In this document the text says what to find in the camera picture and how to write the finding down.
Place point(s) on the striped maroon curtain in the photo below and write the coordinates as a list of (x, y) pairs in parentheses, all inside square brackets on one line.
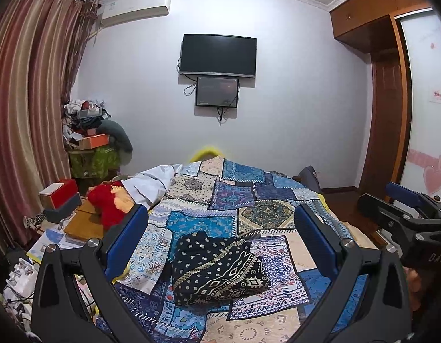
[(27, 78)]

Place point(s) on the red plush toy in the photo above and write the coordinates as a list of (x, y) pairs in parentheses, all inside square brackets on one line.
[(102, 203)]

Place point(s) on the dark grey box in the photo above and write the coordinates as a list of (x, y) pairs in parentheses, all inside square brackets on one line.
[(63, 211)]

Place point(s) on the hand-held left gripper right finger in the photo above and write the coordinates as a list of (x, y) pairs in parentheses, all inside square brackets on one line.
[(315, 243)]

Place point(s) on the white bed sheet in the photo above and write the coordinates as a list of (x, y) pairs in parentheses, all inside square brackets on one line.
[(152, 182)]

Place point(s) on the green patterned cloth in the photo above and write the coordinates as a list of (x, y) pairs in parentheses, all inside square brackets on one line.
[(93, 164)]

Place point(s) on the white air conditioner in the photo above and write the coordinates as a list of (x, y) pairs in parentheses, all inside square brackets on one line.
[(134, 9)]

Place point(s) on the brown cardboard box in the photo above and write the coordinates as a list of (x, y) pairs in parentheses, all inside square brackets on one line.
[(83, 221)]

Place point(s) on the orange box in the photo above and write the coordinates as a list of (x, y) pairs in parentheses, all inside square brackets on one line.
[(95, 141)]

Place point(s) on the wooden overhead cabinet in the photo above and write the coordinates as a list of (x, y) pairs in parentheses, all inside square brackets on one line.
[(367, 14)]

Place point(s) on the navy patterned hooded garment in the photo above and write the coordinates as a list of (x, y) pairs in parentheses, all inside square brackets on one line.
[(213, 268)]

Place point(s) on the blue patchwork blanket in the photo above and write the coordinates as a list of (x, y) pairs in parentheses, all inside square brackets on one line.
[(224, 193)]

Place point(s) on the wooden door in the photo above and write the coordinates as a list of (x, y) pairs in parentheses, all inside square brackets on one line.
[(383, 121)]

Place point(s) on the stack of papers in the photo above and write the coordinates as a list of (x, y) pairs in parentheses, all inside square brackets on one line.
[(49, 243)]

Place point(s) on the pile of mixed clothes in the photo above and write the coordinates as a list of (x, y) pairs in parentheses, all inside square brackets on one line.
[(84, 114)]

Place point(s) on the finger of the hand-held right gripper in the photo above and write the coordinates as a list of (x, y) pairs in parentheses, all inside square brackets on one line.
[(377, 205), (402, 190)]

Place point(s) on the red box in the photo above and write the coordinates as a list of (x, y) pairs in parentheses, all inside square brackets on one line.
[(63, 189)]

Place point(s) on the person's right hand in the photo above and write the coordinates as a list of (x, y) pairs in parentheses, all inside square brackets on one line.
[(413, 289)]

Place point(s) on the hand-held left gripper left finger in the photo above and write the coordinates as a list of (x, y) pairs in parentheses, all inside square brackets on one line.
[(125, 239)]

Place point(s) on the small black wall monitor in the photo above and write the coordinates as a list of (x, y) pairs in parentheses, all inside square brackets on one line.
[(217, 91)]

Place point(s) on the black wall television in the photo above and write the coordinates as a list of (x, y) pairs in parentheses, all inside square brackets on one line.
[(218, 55)]

